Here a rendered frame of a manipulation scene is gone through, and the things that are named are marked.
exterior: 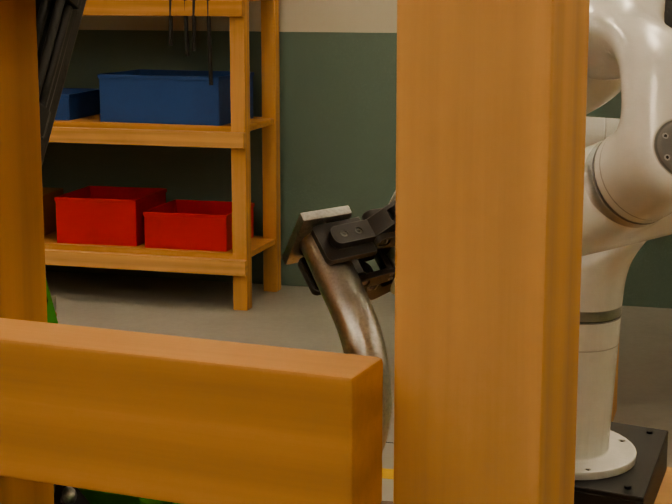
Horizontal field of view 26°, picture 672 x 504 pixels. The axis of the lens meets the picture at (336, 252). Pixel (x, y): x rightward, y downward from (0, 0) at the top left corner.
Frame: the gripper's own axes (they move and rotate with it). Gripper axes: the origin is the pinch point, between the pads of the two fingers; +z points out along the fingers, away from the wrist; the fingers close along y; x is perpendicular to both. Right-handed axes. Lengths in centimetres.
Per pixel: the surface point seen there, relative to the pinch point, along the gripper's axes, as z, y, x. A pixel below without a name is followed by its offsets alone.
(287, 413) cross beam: 15.2, 12.6, 17.1
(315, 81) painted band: -278, -406, -345
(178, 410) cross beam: 19.6, 8.7, 13.2
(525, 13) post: 1.7, 32.2, 7.2
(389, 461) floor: -163, -302, -105
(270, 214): -247, -451, -304
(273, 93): -255, -408, -343
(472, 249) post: 4.7, 21.5, 14.5
